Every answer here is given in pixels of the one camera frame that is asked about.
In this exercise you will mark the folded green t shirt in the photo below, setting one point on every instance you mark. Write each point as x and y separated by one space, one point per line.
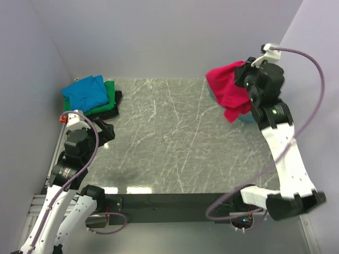
110 88

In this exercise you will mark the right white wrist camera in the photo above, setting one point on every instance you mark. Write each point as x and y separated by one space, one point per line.
270 55

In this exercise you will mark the clear blue plastic tub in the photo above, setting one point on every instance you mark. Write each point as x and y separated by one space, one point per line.
245 118

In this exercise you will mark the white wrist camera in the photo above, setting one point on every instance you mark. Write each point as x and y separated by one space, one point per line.
74 120
270 55

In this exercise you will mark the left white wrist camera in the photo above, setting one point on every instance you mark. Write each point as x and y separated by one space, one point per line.
74 120

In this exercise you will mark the black base beam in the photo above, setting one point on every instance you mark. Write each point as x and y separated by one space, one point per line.
159 208

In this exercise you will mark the folded blue t shirt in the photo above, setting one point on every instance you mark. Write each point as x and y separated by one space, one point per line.
85 94

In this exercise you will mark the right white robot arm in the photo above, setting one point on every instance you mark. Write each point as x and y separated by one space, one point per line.
297 194

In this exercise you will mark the folded black t shirt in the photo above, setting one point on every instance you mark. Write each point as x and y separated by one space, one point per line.
111 113

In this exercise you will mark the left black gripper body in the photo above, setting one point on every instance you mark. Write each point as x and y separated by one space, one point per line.
104 135

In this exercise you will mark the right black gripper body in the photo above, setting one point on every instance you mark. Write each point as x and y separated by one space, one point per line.
240 80

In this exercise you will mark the red t shirt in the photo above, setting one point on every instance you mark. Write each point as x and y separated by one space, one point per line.
233 99

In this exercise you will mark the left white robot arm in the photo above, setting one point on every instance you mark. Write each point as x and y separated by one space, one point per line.
68 173

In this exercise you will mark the aluminium frame rail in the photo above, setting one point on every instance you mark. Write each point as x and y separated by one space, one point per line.
37 206

